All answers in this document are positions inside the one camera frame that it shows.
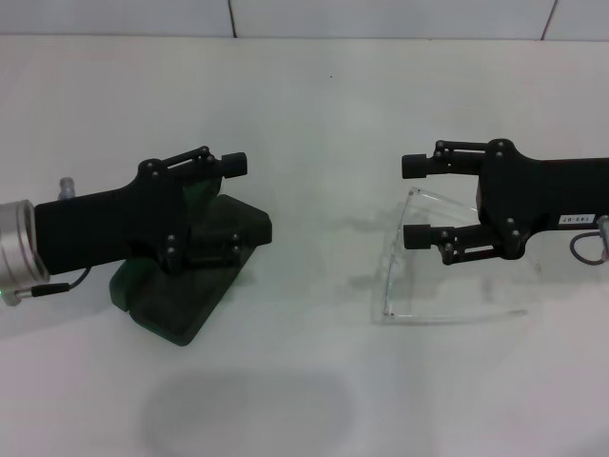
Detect clear transparent glasses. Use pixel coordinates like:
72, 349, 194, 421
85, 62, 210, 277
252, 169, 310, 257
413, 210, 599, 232
370, 186, 529, 326

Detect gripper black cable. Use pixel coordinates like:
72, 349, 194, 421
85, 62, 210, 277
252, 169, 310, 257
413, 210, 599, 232
32, 267, 92, 297
570, 230, 609, 263

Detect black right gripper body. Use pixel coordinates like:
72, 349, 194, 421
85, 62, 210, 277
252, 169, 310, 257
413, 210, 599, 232
474, 138, 609, 262

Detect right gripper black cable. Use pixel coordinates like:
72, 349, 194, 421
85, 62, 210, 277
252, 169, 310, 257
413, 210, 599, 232
570, 230, 609, 263

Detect dark green glasses case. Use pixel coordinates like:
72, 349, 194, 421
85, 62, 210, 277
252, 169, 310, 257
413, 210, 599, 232
108, 183, 273, 348

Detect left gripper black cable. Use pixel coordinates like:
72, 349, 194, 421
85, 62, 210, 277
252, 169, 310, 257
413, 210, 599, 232
32, 267, 92, 297

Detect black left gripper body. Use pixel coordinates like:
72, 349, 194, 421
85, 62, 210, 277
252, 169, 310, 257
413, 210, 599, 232
35, 159, 192, 288

